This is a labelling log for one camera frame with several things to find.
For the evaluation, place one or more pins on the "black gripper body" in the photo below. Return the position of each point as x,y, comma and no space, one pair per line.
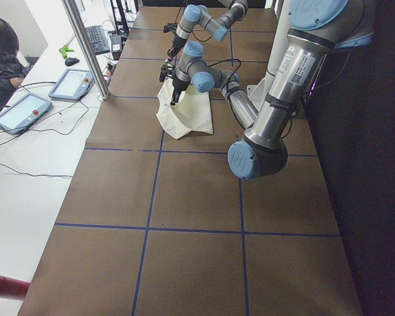
176,42
178,85

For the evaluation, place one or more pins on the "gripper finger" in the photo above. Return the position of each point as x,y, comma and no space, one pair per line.
170,54
174,55
173,100
177,99

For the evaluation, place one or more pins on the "white long-sleeve printed shirt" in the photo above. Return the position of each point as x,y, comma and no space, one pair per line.
191,114

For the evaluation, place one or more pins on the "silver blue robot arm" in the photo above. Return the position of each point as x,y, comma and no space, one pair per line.
316,28
198,15

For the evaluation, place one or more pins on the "small black box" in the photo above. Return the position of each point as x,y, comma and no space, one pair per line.
116,46

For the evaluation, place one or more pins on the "black keyboard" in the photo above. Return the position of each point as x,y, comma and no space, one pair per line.
97,39

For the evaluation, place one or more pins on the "far teach pendant tablet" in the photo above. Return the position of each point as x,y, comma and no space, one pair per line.
73,85

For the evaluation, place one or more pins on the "teach pendant tablet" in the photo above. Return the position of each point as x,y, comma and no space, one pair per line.
25,112
73,85

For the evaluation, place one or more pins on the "black computer mouse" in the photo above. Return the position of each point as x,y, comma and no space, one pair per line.
70,61

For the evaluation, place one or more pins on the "green plastic tool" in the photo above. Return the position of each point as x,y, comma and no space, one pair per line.
64,50

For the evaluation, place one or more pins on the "near teach pendant tablet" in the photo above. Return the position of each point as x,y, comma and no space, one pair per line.
25,112

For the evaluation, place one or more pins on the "seated person in black jacket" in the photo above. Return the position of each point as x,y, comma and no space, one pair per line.
12,72

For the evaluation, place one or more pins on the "red cylinder tube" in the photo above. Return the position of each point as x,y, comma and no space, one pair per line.
13,289

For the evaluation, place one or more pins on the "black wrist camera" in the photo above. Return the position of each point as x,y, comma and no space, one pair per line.
166,71
170,27

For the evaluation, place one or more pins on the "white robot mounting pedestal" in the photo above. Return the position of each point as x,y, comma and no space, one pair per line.
280,45

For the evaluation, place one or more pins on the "aluminium frame post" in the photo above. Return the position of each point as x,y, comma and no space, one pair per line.
82,38

